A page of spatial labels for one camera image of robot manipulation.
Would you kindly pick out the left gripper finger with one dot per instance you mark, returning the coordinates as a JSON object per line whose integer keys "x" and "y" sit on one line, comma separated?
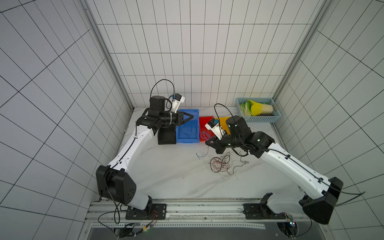
{"x": 187, "y": 115}
{"x": 185, "y": 120}

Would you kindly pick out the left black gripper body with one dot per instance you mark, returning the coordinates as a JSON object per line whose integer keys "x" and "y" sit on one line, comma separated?
{"x": 176, "y": 118}

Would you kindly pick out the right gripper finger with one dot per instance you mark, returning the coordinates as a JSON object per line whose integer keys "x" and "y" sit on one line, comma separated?
{"x": 213, "y": 141}
{"x": 215, "y": 147}

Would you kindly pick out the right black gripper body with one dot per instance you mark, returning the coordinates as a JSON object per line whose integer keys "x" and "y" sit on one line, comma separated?
{"x": 216, "y": 141}

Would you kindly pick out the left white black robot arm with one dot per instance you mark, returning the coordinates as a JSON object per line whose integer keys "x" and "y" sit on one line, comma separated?
{"x": 114, "y": 181}

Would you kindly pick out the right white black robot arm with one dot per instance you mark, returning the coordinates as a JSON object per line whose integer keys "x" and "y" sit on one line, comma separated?
{"x": 315, "y": 195}

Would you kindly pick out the red plastic bin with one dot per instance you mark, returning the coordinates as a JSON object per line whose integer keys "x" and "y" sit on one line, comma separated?
{"x": 205, "y": 134}

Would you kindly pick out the blue plastic bin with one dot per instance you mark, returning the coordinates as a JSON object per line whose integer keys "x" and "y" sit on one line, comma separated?
{"x": 189, "y": 133}

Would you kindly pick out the black plastic bin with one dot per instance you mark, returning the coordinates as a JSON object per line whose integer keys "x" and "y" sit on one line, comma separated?
{"x": 167, "y": 135}

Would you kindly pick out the yellow plastic bin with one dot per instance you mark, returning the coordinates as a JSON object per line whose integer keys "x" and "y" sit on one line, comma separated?
{"x": 224, "y": 124}

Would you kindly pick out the green lettuce toy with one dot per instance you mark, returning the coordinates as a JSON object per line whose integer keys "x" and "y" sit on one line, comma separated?
{"x": 246, "y": 108}

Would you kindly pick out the toy napa cabbage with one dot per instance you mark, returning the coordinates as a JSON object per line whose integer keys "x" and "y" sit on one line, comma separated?
{"x": 259, "y": 109}

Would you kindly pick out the light blue mesh basket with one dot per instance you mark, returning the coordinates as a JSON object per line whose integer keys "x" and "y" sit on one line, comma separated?
{"x": 264, "y": 118}

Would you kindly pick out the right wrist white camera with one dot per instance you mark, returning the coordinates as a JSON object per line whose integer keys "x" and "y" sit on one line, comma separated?
{"x": 214, "y": 126}

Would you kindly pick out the wrist white camera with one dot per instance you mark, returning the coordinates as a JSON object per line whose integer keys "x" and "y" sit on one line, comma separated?
{"x": 176, "y": 102}
{"x": 214, "y": 126}

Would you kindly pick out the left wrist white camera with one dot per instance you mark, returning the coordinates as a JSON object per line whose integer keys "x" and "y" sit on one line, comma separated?
{"x": 176, "y": 102}

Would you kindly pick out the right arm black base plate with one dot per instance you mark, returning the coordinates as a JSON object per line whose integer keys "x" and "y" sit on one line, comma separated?
{"x": 261, "y": 211}

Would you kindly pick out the aluminium mounting rail frame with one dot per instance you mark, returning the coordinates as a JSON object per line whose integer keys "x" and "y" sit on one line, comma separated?
{"x": 197, "y": 219}

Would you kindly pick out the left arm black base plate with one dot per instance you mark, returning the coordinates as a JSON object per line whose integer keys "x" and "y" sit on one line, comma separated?
{"x": 152, "y": 211}

